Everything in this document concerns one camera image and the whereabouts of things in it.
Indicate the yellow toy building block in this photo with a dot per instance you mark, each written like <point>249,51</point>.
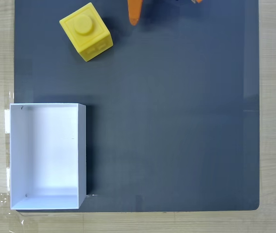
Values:
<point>85,31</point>

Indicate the white tape piece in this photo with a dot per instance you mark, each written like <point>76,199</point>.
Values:
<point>7,121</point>

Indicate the dark grey table mat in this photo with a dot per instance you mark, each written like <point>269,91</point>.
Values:
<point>167,109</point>

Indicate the white open cardboard box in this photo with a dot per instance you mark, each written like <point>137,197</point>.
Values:
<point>50,155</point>

